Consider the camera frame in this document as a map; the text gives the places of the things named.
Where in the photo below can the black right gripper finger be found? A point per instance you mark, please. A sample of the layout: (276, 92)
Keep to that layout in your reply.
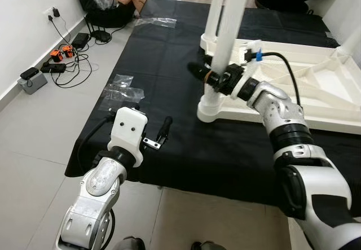
(198, 73)

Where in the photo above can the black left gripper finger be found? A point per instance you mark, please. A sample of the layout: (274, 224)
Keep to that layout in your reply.
(166, 128)

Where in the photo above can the white plastic table leg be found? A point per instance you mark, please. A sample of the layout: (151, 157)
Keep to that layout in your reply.
(231, 24)
(352, 41)
(210, 30)

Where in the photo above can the white plastic table top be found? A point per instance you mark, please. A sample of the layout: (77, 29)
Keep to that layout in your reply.
(327, 100)

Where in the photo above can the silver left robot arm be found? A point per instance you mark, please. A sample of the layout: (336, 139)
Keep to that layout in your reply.
(96, 199)

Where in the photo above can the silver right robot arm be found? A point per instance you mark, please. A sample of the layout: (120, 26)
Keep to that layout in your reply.
(304, 171)

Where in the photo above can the black power adapter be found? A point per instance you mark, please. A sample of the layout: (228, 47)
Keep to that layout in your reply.
(80, 41)

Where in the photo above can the black power strip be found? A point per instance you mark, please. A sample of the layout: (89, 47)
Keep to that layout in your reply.
(53, 68)

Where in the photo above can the orange black battery pack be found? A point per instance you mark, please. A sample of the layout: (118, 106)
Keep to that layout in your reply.
(67, 51)
(56, 56)

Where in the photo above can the grey flat box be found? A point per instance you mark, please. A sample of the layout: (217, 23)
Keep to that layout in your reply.
(32, 85)

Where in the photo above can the black fabric bag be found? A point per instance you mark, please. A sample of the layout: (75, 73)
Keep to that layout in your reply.
(84, 1)

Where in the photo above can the small black flat device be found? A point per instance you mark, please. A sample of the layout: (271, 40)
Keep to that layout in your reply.
(28, 73)

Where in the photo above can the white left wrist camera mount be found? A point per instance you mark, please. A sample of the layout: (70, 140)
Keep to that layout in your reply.
(128, 134)

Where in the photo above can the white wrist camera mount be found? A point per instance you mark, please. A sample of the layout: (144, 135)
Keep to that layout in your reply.
(128, 134)
(251, 49)

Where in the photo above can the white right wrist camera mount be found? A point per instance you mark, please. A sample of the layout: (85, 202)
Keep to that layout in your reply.
(251, 49)

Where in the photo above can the wall socket with black plug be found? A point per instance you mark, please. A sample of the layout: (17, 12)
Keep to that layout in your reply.
(53, 13)

